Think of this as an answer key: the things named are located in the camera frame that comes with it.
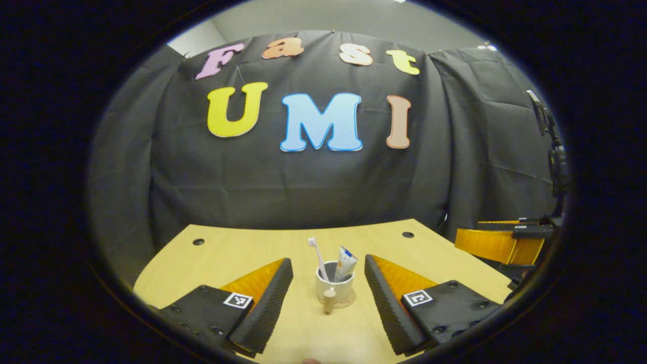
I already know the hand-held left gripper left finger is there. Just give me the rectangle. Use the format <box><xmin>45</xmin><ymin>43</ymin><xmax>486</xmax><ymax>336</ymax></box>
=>
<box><xmin>157</xmin><ymin>258</ymin><xmax>294</xmax><ymax>357</ymax></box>

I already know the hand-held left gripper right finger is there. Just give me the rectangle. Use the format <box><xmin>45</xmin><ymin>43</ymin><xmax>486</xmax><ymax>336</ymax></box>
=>
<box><xmin>364</xmin><ymin>254</ymin><xmax>506</xmax><ymax>356</ymax></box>

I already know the round wooden coaster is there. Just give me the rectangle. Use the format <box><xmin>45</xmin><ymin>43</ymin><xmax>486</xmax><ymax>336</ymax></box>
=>
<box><xmin>323</xmin><ymin>291</ymin><xmax>357</xmax><ymax>309</ymax></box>

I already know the white cup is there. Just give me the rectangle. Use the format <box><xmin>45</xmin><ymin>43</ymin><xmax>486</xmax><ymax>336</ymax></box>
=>
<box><xmin>316</xmin><ymin>261</ymin><xmax>355</xmax><ymax>315</ymax></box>

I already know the white toothpaste tube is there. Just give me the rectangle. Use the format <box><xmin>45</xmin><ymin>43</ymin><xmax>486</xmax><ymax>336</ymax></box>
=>
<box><xmin>334</xmin><ymin>246</ymin><xmax>358</xmax><ymax>283</ymax></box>

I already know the pink toothbrush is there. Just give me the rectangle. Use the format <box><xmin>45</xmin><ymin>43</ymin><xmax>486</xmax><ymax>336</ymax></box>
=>
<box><xmin>308</xmin><ymin>237</ymin><xmax>329</xmax><ymax>282</ymax></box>

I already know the wooden desktop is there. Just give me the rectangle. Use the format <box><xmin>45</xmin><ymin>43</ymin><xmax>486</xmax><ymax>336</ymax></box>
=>
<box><xmin>133</xmin><ymin>218</ymin><xmax>512</xmax><ymax>364</ymax></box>

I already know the black backdrop cloth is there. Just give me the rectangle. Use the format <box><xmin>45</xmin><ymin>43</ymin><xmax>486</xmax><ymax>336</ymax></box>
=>
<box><xmin>87</xmin><ymin>29</ymin><xmax>562</xmax><ymax>284</ymax></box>

